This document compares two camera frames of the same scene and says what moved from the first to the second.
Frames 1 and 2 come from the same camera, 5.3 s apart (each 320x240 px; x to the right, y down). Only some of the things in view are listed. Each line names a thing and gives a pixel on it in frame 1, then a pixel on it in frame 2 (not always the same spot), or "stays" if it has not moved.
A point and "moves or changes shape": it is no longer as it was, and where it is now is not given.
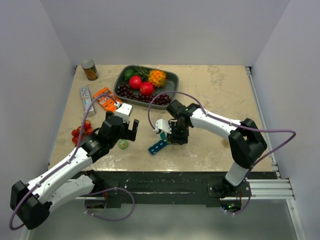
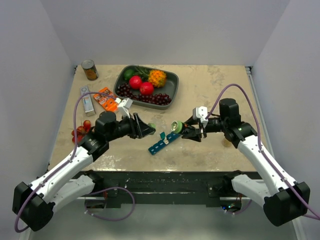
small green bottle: x=123 y=143 moves or changes shape
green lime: x=128 y=74 stays
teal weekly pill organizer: x=154 y=148 stays
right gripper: x=174 y=137 → x=196 y=137
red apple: x=135 y=82 stays
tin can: x=90 y=69 stays
